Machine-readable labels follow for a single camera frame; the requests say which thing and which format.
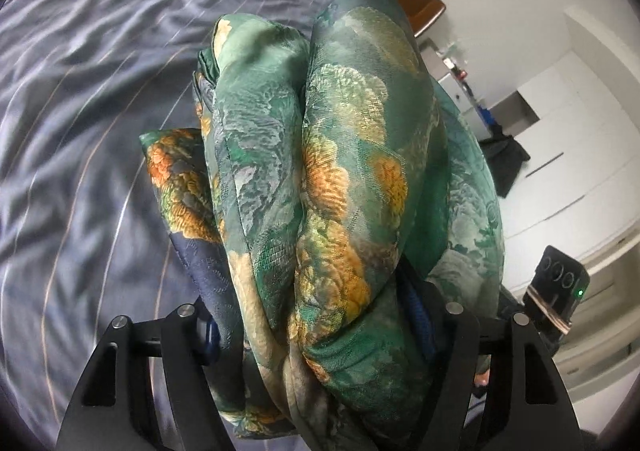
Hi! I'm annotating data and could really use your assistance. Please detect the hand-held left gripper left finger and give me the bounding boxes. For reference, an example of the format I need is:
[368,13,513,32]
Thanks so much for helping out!
[56,303,237,451]

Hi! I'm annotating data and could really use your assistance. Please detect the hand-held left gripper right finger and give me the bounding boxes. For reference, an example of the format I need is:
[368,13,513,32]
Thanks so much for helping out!
[399,266,585,451]

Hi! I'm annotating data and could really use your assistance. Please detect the green patterned padded jacket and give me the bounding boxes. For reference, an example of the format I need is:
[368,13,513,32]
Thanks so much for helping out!
[139,0,506,451]

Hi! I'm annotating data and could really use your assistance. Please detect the white shelf unit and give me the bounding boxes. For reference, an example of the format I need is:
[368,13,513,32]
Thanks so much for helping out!
[500,231,640,387]

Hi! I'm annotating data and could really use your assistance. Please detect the black cloth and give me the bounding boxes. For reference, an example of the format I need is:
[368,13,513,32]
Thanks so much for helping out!
[477,127,532,198]

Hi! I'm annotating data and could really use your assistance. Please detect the white wardrobe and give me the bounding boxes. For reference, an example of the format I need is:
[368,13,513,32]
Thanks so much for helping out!
[500,5,640,244]

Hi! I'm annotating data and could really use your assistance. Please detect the blue object on cabinet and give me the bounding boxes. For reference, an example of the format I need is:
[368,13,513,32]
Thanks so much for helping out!
[475,103,501,132]

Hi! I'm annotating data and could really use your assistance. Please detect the blue striped bed sheet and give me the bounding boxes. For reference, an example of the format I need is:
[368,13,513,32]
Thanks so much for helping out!
[0,0,362,451]

